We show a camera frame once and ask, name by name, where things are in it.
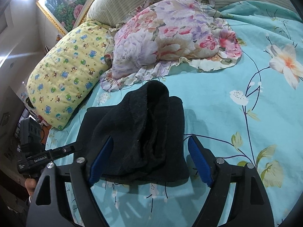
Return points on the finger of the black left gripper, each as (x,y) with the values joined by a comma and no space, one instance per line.
(63,151)

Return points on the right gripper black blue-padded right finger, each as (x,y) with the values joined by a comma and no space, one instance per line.
(250,205)

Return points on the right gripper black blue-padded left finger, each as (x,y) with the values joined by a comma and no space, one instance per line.
(62,187)

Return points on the black pants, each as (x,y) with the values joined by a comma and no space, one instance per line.
(140,139)

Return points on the person's left hand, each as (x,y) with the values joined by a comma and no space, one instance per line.
(30,185)

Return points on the yellow patterned pillow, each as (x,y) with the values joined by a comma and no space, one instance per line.
(68,72)

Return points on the teal floral bed sheet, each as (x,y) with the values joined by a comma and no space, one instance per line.
(251,112)

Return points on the pink purple floral pillow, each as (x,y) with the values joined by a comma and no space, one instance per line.
(164,35)

